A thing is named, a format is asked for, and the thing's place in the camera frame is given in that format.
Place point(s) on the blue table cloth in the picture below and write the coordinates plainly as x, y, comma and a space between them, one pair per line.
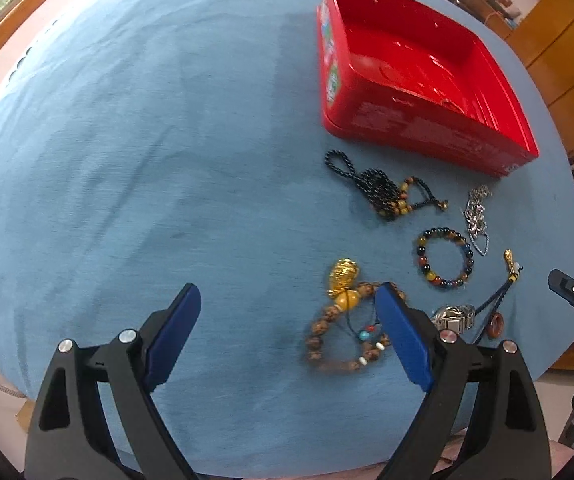
146, 144

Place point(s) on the silver wrist watch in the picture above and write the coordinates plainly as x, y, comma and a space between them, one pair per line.
458, 319

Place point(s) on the wooden bead bracelet gold charm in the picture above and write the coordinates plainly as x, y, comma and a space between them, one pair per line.
352, 310

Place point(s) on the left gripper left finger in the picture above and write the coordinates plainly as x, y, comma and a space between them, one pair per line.
69, 437

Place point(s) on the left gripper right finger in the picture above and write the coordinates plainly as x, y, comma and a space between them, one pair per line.
506, 437

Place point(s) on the red tin box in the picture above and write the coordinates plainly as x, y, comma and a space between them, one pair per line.
401, 74

